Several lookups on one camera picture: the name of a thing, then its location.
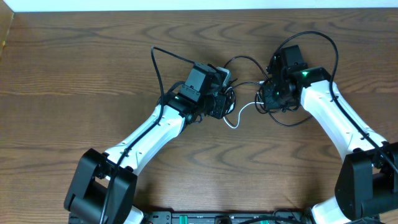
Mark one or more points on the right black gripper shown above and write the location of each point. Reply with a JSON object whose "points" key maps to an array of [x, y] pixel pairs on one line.
{"points": [[268, 101]]}

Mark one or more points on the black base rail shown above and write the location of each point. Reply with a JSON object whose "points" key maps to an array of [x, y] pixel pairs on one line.
{"points": [[279, 216]]}

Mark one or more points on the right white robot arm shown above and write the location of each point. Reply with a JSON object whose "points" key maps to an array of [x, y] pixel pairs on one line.
{"points": [[367, 183]]}

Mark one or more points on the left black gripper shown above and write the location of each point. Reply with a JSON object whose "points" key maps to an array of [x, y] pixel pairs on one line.
{"points": [[219, 106]]}

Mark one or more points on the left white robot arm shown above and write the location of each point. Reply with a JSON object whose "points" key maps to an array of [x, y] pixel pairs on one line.
{"points": [[103, 186]]}

